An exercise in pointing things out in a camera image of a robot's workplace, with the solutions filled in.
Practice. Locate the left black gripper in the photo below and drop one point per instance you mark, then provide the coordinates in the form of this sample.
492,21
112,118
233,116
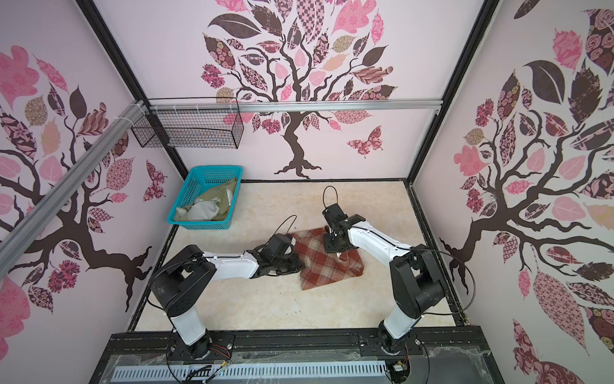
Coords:
297,266

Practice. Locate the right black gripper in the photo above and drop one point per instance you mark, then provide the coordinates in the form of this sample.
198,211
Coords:
333,238

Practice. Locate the red plaid skirt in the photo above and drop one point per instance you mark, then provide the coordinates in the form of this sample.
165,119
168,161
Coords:
321,268

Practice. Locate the olive and white skirt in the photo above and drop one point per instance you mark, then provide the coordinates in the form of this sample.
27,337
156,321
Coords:
212,205

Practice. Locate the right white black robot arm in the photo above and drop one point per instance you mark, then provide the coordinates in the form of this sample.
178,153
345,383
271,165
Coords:
417,281

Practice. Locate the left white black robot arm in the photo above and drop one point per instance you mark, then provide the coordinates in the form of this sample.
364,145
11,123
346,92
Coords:
181,282

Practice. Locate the teal plastic basket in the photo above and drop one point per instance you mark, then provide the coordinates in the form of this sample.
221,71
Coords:
199,180

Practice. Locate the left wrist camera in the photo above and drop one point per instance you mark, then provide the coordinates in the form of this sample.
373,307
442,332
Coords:
279,244

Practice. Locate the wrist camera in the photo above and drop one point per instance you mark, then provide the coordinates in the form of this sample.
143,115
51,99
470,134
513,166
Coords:
279,244
334,213

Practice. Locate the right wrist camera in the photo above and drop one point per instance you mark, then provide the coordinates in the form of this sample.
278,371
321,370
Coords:
334,213

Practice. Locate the white slotted cable duct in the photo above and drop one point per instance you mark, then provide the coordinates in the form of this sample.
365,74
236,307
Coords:
247,373

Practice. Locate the black wire basket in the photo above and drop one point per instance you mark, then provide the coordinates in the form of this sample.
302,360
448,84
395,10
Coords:
203,123

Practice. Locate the aluminium rail back wall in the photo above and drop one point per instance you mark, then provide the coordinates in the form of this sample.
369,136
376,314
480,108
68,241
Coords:
267,107

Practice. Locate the aluminium rail wall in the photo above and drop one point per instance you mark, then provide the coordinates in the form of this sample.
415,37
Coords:
16,243
267,107

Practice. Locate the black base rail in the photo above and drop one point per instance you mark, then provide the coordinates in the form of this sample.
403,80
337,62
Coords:
432,355

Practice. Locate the aluminium rail left wall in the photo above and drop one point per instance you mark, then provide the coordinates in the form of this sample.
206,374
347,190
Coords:
16,243

